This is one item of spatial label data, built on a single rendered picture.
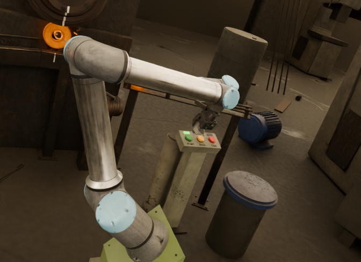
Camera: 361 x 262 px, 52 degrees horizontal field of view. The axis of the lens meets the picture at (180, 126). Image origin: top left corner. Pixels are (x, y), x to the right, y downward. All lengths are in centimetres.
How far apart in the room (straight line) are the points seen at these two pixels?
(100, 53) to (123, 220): 59
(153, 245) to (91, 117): 55
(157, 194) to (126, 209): 88
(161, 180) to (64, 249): 66
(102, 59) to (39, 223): 114
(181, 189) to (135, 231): 73
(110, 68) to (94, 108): 22
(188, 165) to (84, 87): 88
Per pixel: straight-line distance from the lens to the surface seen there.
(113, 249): 170
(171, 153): 211
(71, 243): 202
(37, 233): 205
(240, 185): 209
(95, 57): 121
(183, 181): 207
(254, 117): 366
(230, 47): 456
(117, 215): 139
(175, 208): 218
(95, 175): 150
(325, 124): 406
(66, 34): 232
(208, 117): 179
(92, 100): 136
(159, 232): 152
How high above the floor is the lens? 139
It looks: 23 degrees down
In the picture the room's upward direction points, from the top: 19 degrees clockwise
